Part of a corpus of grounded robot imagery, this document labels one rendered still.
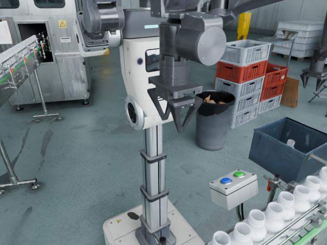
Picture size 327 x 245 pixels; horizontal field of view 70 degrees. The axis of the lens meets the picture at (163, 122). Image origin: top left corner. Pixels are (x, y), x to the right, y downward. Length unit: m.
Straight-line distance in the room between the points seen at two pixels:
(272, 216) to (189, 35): 0.50
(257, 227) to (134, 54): 0.67
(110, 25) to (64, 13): 3.19
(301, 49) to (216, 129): 5.64
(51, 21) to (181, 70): 3.59
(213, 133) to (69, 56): 2.47
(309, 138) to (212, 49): 1.37
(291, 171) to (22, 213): 2.10
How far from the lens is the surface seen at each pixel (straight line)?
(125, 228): 1.75
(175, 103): 0.42
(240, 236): 0.61
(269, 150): 1.47
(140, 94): 0.94
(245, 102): 3.46
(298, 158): 1.39
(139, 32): 0.96
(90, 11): 0.74
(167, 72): 0.43
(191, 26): 0.38
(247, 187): 0.82
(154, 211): 1.39
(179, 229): 1.73
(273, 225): 0.70
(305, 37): 7.95
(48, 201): 2.47
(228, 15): 0.98
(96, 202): 2.31
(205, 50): 0.36
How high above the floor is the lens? 1.63
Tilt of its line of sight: 28 degrees down
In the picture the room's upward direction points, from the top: straight up
